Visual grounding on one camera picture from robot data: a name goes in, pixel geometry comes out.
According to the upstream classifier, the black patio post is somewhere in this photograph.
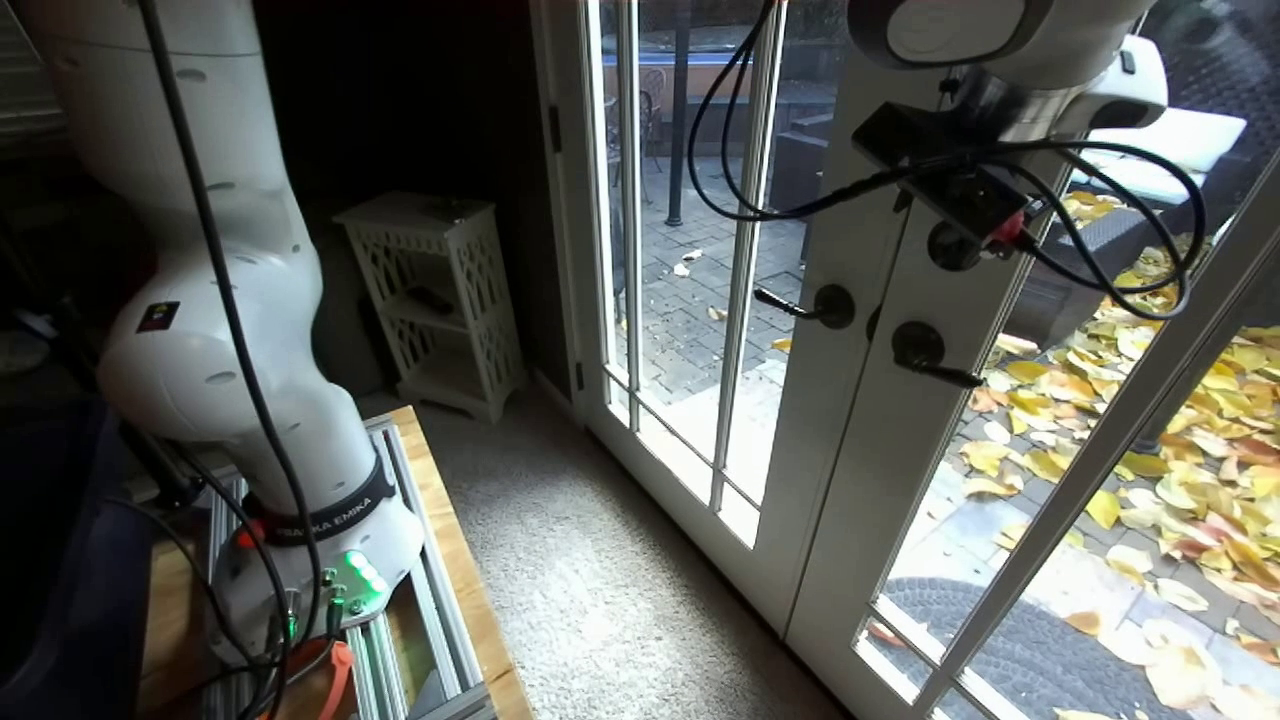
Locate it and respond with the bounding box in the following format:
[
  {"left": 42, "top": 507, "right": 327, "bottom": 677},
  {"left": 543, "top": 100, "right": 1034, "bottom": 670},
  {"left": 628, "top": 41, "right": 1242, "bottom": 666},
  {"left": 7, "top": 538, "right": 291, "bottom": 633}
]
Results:
[{"left": 661, "top": 0, "right": 699, "bottom": 234}]

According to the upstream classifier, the white French door plain stile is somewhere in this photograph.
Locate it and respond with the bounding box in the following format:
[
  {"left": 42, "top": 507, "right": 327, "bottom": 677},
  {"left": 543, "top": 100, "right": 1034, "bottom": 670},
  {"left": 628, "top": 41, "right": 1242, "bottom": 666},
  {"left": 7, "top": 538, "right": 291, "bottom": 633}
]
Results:
[{"left": 574, "top": 0, "right": 911, "bottom": 636}]

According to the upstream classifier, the black round deadbolt lock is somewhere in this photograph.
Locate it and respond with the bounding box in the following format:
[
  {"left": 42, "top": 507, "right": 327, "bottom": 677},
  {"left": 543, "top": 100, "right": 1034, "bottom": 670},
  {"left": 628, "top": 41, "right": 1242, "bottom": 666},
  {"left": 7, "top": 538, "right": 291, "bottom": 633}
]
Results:
[{"left": 930, "top": 221, "right": 984, "bottom": 277}]

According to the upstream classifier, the black lever handle below deadbolt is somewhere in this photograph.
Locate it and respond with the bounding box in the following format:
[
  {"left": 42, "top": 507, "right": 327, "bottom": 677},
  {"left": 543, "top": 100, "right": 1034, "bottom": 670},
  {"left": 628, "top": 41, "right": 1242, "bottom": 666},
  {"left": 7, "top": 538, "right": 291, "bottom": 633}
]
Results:
[{"left": 888, "top": 316, "right": 993, "bottom": 394}]

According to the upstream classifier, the white lattice cabinet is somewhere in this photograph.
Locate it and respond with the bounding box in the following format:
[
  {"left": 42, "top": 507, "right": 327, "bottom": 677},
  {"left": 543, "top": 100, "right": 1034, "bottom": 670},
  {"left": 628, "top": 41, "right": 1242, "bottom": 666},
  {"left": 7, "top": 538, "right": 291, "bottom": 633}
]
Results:
[{"left": 332, "top": 194, "right": 528, "bottom": 425}]

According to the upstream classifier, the white door frame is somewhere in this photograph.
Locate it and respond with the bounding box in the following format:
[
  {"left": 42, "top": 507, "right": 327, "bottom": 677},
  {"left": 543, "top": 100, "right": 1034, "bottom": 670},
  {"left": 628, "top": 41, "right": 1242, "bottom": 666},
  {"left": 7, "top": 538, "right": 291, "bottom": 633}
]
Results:
[{"left": 526, "top": 0, "right": 605, "bottom": 420}]

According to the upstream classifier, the white lounger cushion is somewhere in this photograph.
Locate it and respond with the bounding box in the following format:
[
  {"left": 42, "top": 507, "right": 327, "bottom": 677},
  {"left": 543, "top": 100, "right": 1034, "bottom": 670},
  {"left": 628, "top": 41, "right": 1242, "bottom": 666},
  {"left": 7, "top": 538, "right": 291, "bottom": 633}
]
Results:
[{"left": 1088, "top": 100, "right": 1253, "bottom": 209}]

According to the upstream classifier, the orange cable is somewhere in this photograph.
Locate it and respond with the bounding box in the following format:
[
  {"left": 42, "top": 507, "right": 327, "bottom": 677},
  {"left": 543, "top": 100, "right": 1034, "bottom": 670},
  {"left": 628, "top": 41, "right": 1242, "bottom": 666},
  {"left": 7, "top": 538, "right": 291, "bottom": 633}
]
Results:
[{"left": 285, "top": 633, "right": 359, "bottom": 720}]

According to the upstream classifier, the black lever handle plain door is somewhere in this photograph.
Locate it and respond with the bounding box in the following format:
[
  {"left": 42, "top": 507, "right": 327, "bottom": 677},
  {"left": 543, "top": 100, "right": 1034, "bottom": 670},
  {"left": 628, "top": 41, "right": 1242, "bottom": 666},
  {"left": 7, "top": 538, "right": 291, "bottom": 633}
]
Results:
[{"left": 753, "top": 277, "right": 860, "bottom": 333}]

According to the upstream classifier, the dark round doormat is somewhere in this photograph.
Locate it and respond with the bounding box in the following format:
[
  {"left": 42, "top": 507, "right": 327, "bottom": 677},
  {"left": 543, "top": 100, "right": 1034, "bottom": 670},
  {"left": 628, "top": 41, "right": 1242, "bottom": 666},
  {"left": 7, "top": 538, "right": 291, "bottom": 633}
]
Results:
[{"left": 871, "top": 572, "right": 1192, "bottom": 720}]

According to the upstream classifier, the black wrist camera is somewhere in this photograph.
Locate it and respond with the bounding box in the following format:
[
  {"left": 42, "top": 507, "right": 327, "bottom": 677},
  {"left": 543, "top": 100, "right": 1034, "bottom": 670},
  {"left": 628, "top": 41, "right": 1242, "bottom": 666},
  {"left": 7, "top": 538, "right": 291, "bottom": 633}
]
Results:
[{"left": 854, "top": 98, "right": 972, "bottom": 179}]

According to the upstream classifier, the black looping wrist cable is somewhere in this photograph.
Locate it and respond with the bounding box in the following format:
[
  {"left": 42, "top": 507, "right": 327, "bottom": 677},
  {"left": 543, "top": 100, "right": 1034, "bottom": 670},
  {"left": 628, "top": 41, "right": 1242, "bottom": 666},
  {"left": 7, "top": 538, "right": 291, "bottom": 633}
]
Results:
[
  {"left": 684, "top": 0, "right": 937, "bottom": 227},
  {"left": 984, "top": 135, "right": 1214, "bottom": 325}
]

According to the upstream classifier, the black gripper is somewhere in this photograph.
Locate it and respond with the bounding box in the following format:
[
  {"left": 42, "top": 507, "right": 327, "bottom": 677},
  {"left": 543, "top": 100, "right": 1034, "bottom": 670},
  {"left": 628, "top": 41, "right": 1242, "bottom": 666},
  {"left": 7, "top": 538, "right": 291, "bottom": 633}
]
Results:
[{"left": 923, "top": 153, "right": 1041, "bottom": 258}]

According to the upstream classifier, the aluminium extrusion frame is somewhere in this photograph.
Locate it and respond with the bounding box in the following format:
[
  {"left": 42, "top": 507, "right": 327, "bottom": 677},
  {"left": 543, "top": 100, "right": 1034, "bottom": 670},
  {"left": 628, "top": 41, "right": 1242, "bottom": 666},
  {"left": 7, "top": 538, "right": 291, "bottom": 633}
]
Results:
[{"left": 195, "top": 412, "right": 492, "bottom": 720}]

